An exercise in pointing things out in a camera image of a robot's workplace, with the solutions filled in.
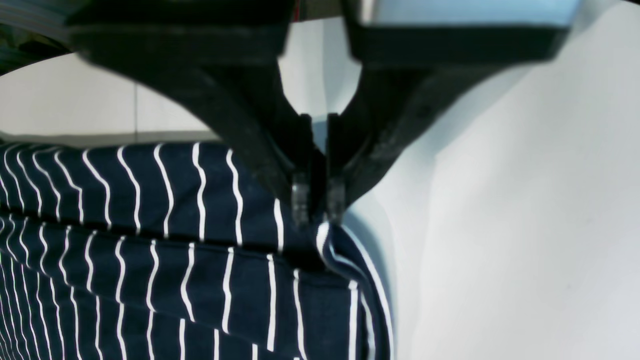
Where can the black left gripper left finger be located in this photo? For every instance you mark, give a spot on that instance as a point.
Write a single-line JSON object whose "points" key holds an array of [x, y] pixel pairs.
{"points": [[218, 59]]}

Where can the navy white striped t-shirt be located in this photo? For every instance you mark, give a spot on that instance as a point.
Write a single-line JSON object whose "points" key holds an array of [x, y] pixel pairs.
{"points": [[172, 251]]}

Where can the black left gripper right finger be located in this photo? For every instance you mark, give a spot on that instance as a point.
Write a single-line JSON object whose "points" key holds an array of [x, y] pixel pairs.
{"points": [[418, 58]]}

